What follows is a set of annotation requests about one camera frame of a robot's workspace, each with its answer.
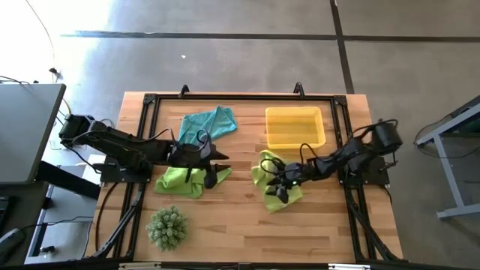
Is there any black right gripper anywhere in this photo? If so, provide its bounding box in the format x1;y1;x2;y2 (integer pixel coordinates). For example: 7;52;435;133
264;161;305;197

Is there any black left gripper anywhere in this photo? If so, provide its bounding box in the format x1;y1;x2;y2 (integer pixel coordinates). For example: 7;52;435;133
170;139;233;173

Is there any lime green microfiber towel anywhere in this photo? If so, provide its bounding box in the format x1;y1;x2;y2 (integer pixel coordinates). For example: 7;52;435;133
250;149;304;214
153;166;233;200

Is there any teal microfiber towel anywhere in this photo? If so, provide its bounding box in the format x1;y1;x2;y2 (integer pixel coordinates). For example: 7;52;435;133
177;105;239;149

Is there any yellow plastic basket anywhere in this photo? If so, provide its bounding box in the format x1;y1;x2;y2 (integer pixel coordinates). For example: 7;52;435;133
264;106;327;150

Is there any artificial green plant ball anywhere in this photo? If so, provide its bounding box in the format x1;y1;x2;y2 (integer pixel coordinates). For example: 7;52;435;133
145;204;190;252

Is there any black desk foot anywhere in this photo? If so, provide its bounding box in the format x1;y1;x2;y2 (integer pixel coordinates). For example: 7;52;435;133
35;160;102;200

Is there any white floor platform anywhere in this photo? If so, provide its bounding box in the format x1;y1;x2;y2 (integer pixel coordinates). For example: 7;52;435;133
24;153;107;264

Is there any grey desk top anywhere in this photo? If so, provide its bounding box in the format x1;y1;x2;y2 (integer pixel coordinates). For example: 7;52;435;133
0;82;68;187

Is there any grey handheld device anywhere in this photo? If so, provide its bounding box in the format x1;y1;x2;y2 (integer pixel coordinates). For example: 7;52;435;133
0;227;26;266

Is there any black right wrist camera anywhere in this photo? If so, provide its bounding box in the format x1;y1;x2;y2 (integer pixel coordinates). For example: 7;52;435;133
276;186;290;205

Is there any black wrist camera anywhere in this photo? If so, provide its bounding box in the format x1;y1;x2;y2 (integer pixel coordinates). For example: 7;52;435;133
203;167;219;190
276;186;290;205

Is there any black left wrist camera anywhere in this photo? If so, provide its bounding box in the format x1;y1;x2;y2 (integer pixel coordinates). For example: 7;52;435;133
203;167;219;190

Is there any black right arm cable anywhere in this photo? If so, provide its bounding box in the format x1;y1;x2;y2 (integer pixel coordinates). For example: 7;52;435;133
259;118;399;177

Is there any black aluminium table frame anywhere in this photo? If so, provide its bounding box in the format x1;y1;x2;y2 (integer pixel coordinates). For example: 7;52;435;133
82;91;410;270

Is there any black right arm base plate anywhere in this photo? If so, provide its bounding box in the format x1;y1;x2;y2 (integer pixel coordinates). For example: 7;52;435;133
337;155;391;188

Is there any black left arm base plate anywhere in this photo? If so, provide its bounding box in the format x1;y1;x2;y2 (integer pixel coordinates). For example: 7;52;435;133
99;155;154;185

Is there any silver metal bracket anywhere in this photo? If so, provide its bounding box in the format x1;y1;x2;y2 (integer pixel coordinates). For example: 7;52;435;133
328;263;371;270
118;262;162;270

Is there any black cable loop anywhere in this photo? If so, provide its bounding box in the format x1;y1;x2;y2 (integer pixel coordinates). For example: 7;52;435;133
413;112;480;160

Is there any black device cable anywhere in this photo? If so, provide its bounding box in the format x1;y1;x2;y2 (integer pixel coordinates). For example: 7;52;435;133
18;215;95;230

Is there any grey metal table frame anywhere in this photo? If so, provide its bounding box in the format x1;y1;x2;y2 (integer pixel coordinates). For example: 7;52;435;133
414;95;480;221

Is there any thin white cable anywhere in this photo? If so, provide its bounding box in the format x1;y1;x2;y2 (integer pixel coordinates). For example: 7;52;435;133
25;0;56;71

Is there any black desk cable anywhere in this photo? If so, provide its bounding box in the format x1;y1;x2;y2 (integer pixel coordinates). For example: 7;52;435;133
0;74;41;86

